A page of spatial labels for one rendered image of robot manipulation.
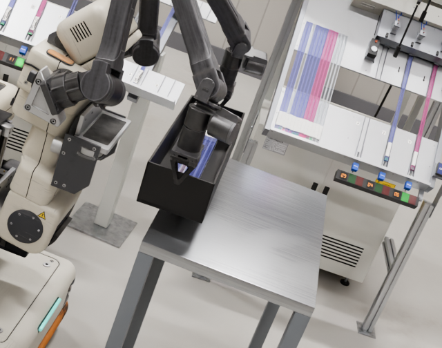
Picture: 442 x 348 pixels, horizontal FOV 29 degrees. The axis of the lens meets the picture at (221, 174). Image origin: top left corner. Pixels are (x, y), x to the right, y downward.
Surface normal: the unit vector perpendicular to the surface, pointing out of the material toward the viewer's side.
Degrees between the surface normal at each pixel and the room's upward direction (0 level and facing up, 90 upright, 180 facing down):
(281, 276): 0
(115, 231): 0
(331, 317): 0
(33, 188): 90
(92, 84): 69
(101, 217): 90
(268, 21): 90
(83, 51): 90
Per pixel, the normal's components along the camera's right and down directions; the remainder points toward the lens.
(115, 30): -0.22, -0.05
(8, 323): 0.33, -0.86
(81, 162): -0.15, 0.37
